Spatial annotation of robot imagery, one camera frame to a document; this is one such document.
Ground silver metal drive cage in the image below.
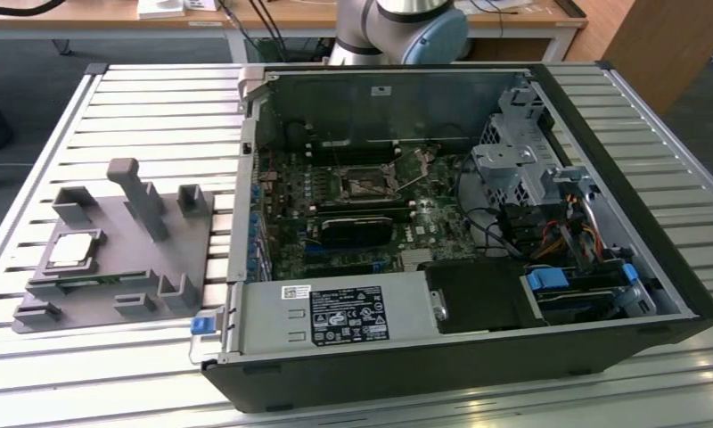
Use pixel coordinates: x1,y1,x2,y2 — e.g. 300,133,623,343
468,86,589,210

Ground black round cable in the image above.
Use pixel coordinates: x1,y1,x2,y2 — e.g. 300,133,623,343
457,158,516,259

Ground wooden cabinet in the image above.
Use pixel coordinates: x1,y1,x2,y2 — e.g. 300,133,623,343
564,0,713,117

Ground black PC case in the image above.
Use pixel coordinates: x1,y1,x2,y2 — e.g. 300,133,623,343
200,62,713,414

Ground black RAM slot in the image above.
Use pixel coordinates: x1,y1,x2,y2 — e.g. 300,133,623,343
307,150,397,160
319,212,413,221
317,209,412,218
308,155,397,165
305,144,397,155
315,202,409,210
316,205,411,213

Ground red orange wire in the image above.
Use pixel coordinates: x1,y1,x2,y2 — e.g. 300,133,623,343
587,225,608,258

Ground green RAM stick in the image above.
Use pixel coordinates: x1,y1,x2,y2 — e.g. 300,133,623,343
56,272,151,289

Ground grey parts rack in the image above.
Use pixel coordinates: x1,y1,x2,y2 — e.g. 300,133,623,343
10,156,219,335

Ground silver chipset heatsink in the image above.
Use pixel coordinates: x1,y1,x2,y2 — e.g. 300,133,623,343
403,250,439,271

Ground silver CPU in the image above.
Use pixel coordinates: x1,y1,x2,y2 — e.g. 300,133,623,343
45,232,100,268

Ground long wooden desk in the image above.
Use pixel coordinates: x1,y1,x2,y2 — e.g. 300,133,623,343
0,0,589,63

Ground white box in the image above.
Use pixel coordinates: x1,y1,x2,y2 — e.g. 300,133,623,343
137,0,187,20

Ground black graphics card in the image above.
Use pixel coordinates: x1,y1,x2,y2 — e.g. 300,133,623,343
317,216,397,250

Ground CPU socket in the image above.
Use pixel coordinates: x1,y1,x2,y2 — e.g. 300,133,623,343
336,163,404,205

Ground white papers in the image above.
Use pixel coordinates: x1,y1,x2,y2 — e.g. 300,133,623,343
472,0,552,13

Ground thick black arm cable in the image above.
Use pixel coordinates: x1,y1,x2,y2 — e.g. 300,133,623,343
0,0,60,19

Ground yellow wire bundle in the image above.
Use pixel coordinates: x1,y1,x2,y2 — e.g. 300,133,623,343
533,222,576,262

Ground green motherboard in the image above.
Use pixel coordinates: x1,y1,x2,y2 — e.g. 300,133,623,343
255,146,483,284

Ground black plastic shroud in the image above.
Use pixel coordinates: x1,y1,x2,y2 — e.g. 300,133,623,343
424,260,540,335

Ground blue disk carrier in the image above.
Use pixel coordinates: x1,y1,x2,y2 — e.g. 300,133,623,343
525,266,572,291

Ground grey power supply unit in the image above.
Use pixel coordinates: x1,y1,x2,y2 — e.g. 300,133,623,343
225,272,444,365

